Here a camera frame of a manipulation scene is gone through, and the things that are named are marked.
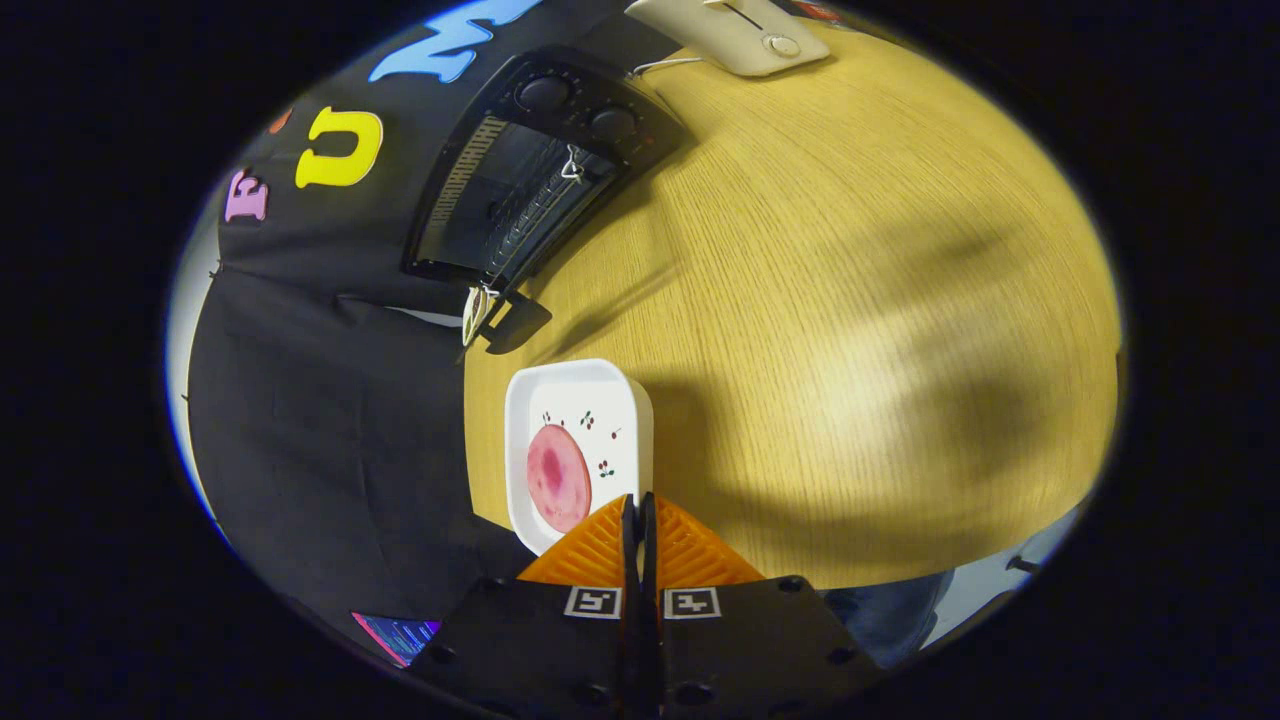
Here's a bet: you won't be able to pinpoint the black backdrop cloth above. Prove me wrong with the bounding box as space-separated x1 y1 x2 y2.
185 0 661 651

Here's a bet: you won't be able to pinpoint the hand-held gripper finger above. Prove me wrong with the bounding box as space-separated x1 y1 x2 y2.
643 490 886 717
405 493 647 720

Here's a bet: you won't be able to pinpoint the black toaster oven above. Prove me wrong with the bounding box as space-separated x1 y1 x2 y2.
400 45 693 356

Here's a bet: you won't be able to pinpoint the colourful screen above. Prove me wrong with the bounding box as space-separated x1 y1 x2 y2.
350 612 443 669

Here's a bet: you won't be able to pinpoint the pink ham slice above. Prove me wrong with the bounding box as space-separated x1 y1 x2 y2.
526 424 593 534

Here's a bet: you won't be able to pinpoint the person's blue trousers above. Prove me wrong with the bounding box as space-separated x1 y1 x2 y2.
820 570 956 669

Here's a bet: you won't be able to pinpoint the white toaster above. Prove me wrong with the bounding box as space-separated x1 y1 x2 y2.
625 0 831 78

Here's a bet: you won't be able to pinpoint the oven wire rack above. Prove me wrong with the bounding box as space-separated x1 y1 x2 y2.
485 150 601 286

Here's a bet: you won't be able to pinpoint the white cherry print plate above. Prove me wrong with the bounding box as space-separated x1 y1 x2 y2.
504 358 655 557

